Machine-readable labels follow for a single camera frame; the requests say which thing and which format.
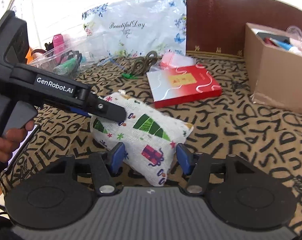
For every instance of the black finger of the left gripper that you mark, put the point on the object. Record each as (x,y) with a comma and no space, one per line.
(99,107)

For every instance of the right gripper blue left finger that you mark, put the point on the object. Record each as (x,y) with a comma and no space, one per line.
(102,169)

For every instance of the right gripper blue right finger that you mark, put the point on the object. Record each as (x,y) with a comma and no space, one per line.
(196,166)

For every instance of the white christmas print pouch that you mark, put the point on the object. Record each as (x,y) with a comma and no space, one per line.
(149,136)

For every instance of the pink item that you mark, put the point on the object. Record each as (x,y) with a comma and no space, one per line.
(172,60)

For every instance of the person's left hand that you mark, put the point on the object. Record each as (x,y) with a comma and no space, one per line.
(12,140)

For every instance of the green plastic clip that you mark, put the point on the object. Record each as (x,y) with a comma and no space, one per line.
(128,76)

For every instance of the green tube in container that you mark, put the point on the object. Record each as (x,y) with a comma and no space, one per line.
(66,68)

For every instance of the clear plastic container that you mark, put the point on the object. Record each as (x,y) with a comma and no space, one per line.
(78,48)

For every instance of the pink bottle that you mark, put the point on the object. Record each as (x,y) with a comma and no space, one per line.
(58,46)

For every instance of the red and silver gift box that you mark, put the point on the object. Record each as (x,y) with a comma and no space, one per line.
(174,86)

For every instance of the leopard letter print cloth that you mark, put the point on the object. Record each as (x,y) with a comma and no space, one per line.
(268,137)

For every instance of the white floral plastic bag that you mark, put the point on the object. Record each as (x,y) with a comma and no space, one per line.
(132,28)

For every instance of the brown cardboard box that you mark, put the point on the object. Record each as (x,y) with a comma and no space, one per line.
(275,75)

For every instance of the dark brown headboard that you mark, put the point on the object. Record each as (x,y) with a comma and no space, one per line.
(218,26)

